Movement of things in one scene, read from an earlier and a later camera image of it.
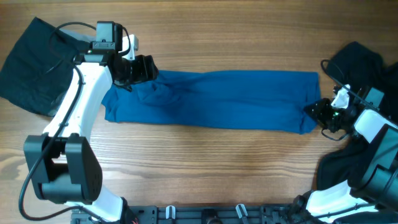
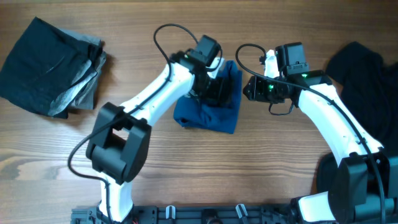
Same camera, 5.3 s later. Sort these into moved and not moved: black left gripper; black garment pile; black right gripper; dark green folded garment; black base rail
Moved: black right gripper; black left gripper
Not moved: dark green folded garment; black garment pile; black base rail
